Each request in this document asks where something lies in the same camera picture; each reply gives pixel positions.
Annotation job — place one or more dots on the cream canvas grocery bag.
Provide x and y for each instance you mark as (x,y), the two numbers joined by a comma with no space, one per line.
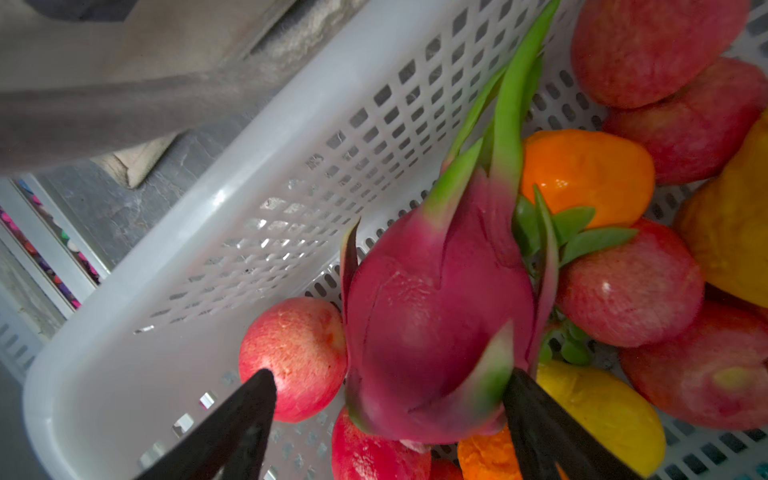
(116,81)

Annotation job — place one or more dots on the pink dragon fruit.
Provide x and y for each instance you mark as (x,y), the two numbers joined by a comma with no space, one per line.
(442,310)

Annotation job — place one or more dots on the white plastic fruit basket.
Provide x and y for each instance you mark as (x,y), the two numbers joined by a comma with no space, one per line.
(354,141)

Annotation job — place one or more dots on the yellow pear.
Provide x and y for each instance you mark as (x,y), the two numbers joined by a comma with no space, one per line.
(724,223)

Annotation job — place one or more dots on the orange fruit large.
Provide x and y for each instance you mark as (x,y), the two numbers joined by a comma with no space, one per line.
(489,457)

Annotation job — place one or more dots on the red apple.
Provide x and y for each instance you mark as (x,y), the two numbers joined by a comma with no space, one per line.
(301,341)
(692,134)
(442,469)
(713,373)
(357,455)
(645,291)
(628,54)

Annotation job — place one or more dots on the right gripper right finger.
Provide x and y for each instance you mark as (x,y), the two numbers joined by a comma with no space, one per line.
(549,442)

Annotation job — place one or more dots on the yellow lemon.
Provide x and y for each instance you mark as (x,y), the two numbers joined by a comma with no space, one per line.
(610,410)

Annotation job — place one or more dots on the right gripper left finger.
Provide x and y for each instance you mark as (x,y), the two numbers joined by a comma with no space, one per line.
(231,442)

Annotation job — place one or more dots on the small orange tangerine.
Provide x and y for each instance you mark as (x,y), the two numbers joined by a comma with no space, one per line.
(575,168)

